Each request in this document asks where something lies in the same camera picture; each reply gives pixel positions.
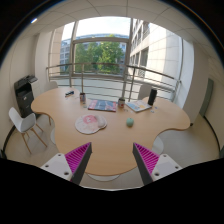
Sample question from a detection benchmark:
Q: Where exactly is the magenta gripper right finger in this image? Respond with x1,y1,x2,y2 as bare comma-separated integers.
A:
132,142,183,186

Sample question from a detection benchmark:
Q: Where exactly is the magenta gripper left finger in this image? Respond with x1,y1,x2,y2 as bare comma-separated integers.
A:
40,142,93,186

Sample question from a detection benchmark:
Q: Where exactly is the round pink mouse pad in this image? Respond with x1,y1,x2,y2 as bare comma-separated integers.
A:
75,114,107,134

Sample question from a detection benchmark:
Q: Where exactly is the wooden curved table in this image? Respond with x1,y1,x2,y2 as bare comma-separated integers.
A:
31,87,190,176

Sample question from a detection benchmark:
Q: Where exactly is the light blue booklet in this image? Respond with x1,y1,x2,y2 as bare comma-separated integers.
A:
126,100,151,112

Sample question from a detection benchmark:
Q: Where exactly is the colourful magazine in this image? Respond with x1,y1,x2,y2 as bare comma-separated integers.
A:
88,99,117,112

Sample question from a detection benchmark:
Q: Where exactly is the white chair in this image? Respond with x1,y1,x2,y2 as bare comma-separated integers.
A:
45,81,58,91
138,84,152,100
8,107,47,149

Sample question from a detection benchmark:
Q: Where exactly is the small dark jar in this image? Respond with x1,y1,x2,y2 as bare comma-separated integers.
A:
118,97,125,108

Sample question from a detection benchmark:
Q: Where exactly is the dark small object on table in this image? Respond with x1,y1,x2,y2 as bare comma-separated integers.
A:
65,90,74,97

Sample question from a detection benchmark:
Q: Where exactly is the black thermos bottle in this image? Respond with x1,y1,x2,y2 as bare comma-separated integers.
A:
148,89,157,106

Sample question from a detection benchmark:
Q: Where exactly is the white chair far right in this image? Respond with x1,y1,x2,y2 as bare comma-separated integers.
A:
138,84,152,100

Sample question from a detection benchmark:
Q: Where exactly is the white chair far left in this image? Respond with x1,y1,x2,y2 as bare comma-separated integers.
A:
45,81,58,91

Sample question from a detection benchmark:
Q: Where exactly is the black office printer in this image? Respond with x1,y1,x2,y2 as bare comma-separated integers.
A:
14,75,37,117

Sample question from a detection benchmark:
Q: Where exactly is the metal window railing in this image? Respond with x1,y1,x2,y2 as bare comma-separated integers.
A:
46,63,180,101

